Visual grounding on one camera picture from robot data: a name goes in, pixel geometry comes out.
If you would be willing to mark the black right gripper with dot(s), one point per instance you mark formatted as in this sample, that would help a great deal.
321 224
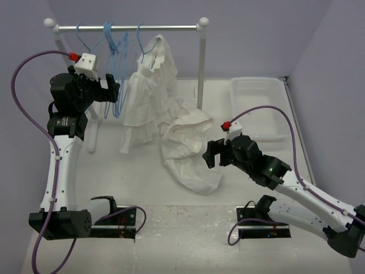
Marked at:
214 148

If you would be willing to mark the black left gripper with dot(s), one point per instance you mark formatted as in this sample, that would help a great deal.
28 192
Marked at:
104 95

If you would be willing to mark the white skirt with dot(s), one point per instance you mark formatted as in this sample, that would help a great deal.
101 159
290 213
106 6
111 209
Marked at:
183 142

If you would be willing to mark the blue wire hanger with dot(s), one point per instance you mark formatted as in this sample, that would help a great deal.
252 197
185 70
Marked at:
90 49

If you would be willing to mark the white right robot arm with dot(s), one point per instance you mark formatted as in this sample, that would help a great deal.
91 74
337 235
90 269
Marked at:
339 223

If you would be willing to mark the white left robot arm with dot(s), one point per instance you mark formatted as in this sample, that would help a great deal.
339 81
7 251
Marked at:
59 217

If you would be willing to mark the blue hanger holding garment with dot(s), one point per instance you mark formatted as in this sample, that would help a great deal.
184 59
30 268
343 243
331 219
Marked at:
141 42

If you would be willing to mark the blue empty hangers bunch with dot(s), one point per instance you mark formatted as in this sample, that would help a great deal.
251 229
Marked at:
118 64

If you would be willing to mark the white hanging garment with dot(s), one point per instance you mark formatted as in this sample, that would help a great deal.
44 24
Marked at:
147 100

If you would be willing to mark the white plastic basket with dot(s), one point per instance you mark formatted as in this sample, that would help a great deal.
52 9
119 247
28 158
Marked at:
265 124

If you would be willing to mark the white clothes rack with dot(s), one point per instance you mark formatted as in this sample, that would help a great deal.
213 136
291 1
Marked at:
95 110

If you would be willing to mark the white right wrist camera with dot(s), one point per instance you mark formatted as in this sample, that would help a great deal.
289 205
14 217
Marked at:
232 130

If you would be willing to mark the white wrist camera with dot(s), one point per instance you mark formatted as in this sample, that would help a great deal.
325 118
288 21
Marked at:
88 66
232 130

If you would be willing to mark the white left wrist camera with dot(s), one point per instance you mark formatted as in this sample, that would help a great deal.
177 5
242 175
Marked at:
88 66

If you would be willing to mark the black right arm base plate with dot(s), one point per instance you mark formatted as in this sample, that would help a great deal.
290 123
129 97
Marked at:
257 226

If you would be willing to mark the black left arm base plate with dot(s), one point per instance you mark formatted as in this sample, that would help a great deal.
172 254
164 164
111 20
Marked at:
121 226

